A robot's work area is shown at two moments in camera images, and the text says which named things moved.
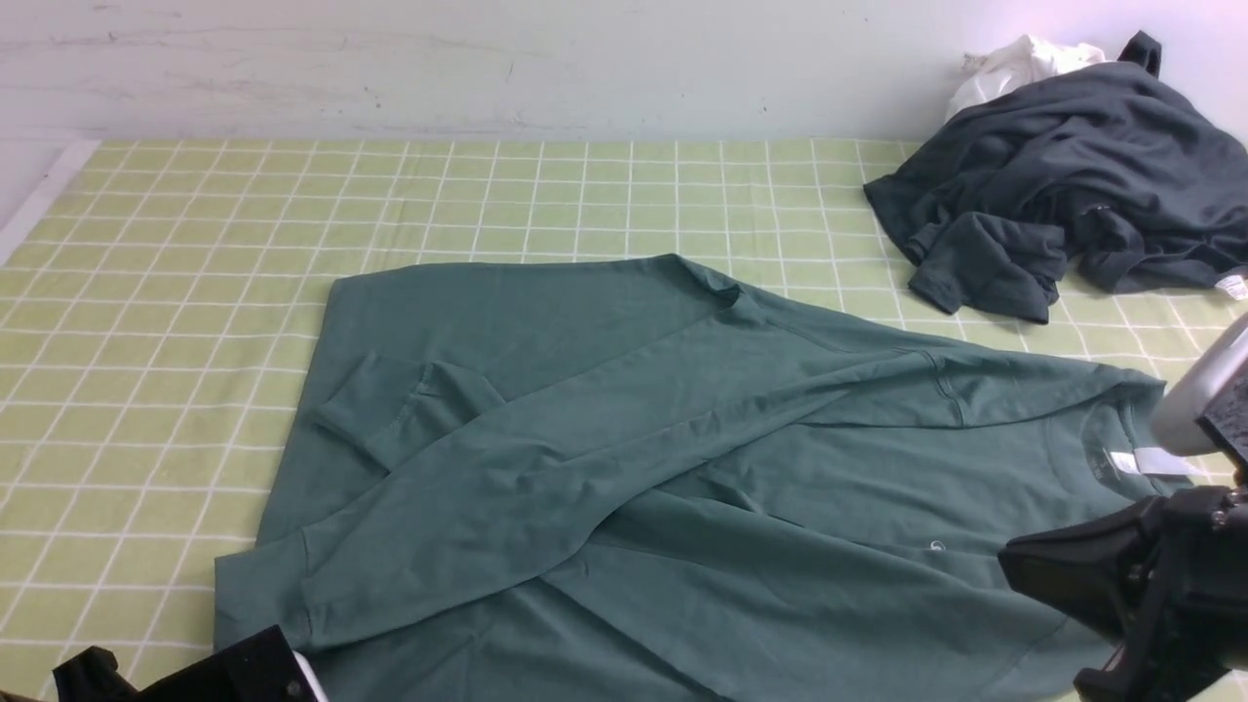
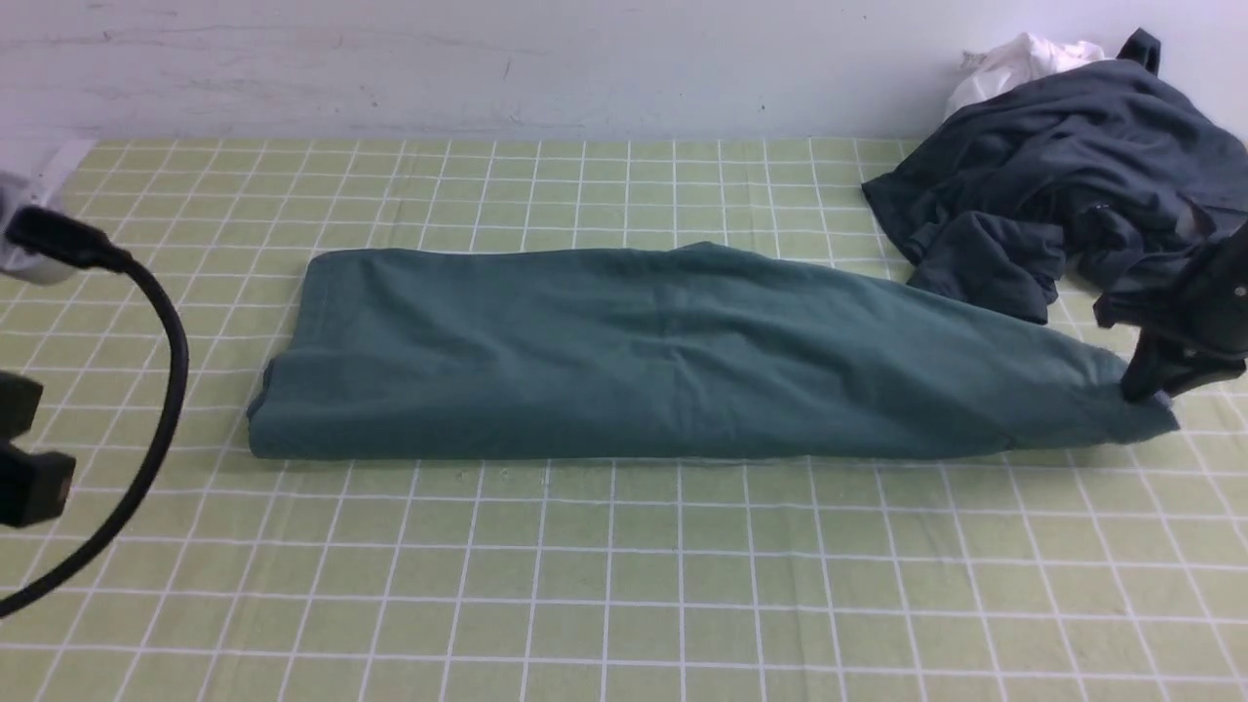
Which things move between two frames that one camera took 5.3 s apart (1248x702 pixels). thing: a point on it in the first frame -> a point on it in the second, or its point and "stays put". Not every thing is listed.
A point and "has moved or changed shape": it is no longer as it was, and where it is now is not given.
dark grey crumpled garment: [1108, 172] stays put
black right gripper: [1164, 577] -> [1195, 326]
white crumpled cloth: [1016, 63] stays put
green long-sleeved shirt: [619, 480] has moved or changed shape
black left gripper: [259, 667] -> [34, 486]
